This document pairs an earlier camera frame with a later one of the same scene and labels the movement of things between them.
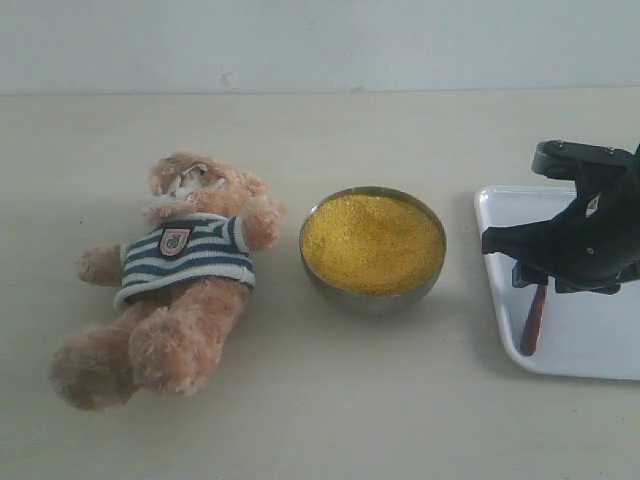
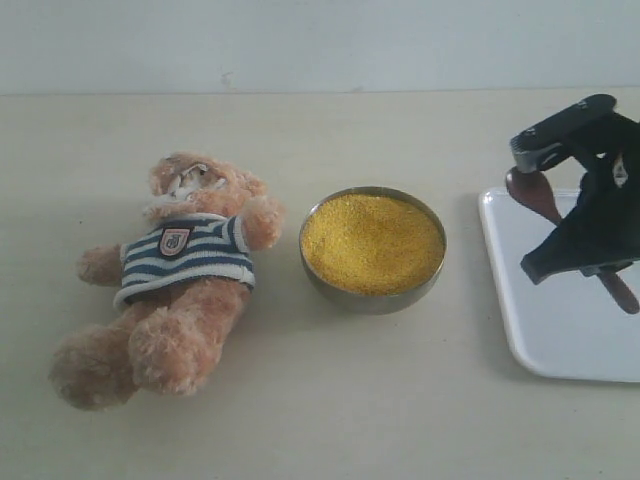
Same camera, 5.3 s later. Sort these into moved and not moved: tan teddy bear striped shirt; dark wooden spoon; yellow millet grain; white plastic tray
Moved: dark wooden spoon
Not moved: white plastic tray; yellow millet grain; tan teddy bear striped shirt
